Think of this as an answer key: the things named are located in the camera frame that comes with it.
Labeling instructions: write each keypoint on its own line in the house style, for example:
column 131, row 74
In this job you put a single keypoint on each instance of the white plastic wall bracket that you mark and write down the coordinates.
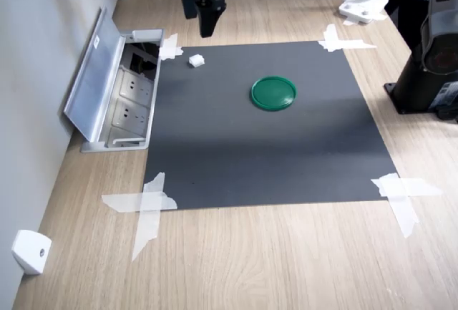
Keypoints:
column 30, row 252

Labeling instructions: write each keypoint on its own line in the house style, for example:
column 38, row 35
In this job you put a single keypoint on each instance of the white power socket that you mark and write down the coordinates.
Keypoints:
column 135, row 86
column 129, row 115

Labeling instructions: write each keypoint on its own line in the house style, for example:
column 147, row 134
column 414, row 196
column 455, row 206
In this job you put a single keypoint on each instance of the white tape cross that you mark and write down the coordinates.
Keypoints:
column 148, row 202
column 168, row 48
column 334, row 42
column 400, row 190

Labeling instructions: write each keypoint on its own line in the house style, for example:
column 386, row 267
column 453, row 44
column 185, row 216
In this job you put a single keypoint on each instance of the dark grey mat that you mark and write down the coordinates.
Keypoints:
column 257, row 152

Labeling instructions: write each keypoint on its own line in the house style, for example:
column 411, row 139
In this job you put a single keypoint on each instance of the small white plastic terminal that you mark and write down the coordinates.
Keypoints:
column 197, row 60

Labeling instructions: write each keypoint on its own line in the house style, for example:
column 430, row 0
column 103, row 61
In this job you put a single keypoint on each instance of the round green lid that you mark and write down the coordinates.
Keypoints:
column 273, row 93

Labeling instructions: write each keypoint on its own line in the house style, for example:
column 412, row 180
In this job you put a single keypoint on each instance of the person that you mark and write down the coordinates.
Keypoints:
column 404, row 9

